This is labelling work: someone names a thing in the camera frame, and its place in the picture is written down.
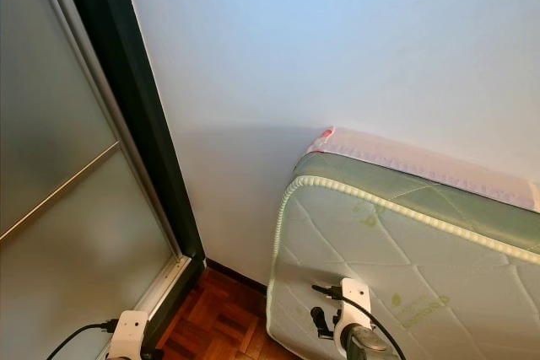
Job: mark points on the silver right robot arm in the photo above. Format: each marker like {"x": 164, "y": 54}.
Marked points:
{"x": 367, "y": 347}

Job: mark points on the dark wooden skirting board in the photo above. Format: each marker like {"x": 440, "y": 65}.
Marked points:
{"x": 236, "y": 273}

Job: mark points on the green quilted mattress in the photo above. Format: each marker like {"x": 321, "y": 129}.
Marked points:
{"x": 405, "y": 250}

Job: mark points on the frosted glass sliding door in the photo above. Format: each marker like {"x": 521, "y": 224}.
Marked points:
{"x": 51, "y": 124}

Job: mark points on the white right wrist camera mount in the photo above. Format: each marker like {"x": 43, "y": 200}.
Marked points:
{"x": 354, "y": 297}

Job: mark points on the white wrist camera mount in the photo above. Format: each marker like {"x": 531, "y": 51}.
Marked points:
{"x": 354, "y": 297}
{"x": 131, "y": 335}

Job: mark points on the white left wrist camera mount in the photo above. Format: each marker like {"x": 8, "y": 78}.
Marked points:
{"x": 131, "y": 335}

